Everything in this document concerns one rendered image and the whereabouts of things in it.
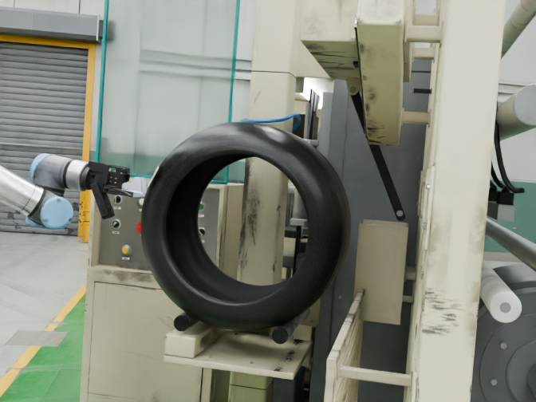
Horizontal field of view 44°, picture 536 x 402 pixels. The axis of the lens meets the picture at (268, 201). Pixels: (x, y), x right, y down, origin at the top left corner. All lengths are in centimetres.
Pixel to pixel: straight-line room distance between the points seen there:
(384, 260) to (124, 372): 122
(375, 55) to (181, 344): 94
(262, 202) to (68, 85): 919
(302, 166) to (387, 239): 44
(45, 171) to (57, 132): 911
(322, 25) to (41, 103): 987
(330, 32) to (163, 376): 164
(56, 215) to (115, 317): 91
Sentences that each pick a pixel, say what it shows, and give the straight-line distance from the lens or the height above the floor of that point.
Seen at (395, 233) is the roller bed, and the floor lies 118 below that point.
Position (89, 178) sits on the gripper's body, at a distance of 203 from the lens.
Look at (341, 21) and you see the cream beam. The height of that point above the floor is 168.
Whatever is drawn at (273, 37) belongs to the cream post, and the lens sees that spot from 219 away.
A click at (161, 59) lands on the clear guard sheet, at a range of 267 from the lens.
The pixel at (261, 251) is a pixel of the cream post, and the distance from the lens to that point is 216.
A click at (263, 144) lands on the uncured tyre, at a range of 174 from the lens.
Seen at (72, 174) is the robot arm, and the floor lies 129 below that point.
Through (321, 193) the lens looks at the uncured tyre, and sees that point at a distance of 172.
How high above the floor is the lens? 135
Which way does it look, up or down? 3 degrees down
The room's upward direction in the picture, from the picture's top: 4 degrees clockwise
